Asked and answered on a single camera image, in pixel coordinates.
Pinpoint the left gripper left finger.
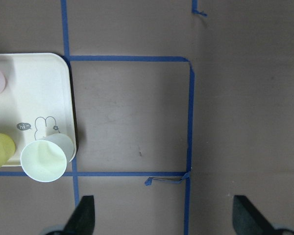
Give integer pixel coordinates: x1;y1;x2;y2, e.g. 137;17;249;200
62;195;95;235

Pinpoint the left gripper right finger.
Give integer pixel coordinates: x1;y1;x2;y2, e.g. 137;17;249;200
232;195;276;235

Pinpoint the cream white plastic cup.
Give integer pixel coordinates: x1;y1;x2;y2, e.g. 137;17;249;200
20;133;74;183

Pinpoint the yellow plastic cup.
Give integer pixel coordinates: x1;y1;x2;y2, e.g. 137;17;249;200
0;133;16;168

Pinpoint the cream plastic tray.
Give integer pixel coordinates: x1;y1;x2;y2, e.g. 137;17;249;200
0;53;76;166

